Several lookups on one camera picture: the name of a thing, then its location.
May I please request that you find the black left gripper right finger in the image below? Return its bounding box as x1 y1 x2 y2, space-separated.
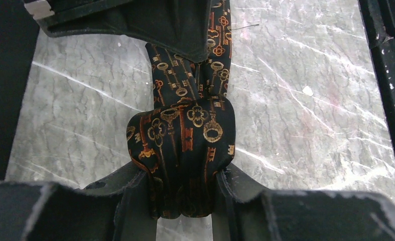
212 164 395 240

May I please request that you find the black orange key-pattern tie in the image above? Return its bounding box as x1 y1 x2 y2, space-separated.
126 1 236 219

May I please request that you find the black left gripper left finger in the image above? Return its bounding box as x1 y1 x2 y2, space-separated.
0 163 157 240

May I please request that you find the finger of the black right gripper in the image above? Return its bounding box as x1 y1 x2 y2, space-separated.
24 0 212 62

